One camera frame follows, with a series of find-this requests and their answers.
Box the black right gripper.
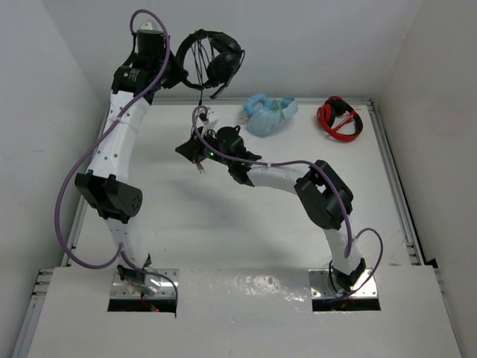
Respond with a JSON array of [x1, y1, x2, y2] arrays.
[[178, 125, 234, 166]]

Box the black headset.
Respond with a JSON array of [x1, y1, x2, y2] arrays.
[[176, 29, 246, 99]]

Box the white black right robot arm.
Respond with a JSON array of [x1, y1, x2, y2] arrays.
[[175, 127, 365, 292]]

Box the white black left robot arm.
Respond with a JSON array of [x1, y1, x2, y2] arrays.
[[75, 30, 178, 277]]

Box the light blue headphones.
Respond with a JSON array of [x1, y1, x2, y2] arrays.
[[238, 93, 298, 137]]

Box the red black headphones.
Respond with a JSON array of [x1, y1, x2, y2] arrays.
[[316, 96, 364, 143]]

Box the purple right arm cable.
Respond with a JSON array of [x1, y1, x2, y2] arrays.
[[192, 106, 385, 299]]

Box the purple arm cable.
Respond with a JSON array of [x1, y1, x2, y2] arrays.
[[192, 106, 385, 299], [54, 9, 179, 310]]

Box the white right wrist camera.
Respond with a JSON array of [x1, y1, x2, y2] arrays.
[[199, 108, 219, 136]]

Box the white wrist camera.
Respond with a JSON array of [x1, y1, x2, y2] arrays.
[[139, 21, 154, 31], [199, 108, 219, 136]]

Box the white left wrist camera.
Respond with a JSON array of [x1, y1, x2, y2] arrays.
[[139, 21, 154, 31]]

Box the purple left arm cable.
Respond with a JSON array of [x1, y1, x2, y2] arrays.
[[54, 9, 179, 310]]

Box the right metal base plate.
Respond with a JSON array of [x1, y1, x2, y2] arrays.
[[308, 268, 379, 300]]

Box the metal base plate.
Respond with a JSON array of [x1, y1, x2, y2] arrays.
[[110, 268, 179, 300], [308, 268, 379, 300]]

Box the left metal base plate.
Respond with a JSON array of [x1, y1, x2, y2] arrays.
[[110, 268, 179, 300]]

